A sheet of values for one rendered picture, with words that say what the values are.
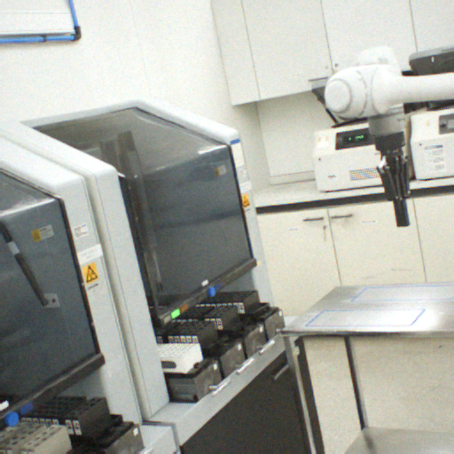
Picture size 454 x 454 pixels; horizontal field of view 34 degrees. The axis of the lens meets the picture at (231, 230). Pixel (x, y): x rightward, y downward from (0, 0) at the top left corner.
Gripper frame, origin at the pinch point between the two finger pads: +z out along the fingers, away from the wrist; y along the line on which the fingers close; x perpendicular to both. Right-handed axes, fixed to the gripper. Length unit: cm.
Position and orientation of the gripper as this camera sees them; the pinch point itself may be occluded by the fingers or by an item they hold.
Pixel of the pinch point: (401, 213)
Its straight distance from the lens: 192.0
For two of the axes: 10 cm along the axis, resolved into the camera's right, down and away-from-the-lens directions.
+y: 6.5, -2.6, 7.1
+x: -7.3, 0.3, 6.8
